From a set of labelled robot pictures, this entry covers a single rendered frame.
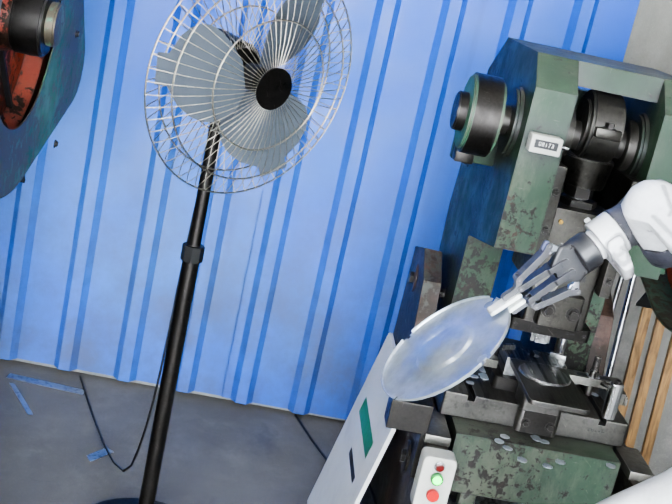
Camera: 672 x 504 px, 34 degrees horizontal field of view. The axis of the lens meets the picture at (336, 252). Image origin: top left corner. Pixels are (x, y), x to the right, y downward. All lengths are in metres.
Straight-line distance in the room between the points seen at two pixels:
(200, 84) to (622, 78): 0.94
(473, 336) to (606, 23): 1.85
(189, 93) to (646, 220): 1.04
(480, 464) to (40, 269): 1.89
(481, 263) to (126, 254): 1.45
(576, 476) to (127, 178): 1.87
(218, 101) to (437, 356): 0.77
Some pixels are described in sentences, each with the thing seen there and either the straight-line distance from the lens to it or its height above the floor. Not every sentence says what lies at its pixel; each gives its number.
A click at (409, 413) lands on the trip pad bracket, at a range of 2.47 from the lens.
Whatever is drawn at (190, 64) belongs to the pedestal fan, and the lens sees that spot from 2.46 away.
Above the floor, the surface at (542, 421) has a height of 0.69.
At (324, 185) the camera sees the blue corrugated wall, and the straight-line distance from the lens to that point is 3.71.
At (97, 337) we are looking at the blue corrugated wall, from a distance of 3.93.
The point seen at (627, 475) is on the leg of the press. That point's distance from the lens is 2.64.
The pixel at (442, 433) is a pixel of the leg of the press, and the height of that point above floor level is 0.64.
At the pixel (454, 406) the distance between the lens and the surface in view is 2.60.
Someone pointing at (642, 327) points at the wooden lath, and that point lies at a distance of 3.73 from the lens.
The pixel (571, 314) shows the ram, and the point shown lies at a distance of 2.59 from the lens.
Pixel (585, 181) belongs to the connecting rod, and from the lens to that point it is 2.59.
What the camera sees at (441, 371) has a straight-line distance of 2.08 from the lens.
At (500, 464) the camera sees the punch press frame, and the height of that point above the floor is 0.59.
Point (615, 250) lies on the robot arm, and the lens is 2.12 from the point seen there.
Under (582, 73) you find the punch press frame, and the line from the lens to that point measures 2.54.
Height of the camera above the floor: 1.64
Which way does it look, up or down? 16 degrees down
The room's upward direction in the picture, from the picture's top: 13 degrees clockwise
